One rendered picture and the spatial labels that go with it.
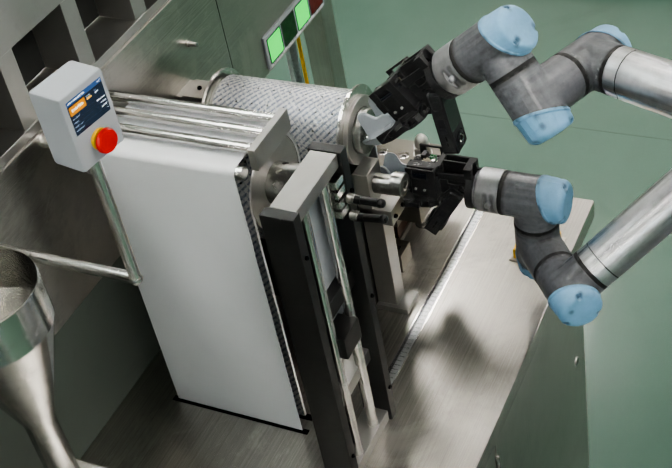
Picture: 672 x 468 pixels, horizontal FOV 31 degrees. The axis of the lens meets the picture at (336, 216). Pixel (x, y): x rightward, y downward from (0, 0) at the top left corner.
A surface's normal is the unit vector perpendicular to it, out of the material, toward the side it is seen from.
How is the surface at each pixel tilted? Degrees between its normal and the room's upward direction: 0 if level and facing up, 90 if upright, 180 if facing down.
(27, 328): 90
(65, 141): 90
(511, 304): 0
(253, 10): 90
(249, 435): 0
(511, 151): 0
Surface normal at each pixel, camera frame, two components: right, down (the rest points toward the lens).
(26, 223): 0.90, 0.16
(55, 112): -0.55, 0.60
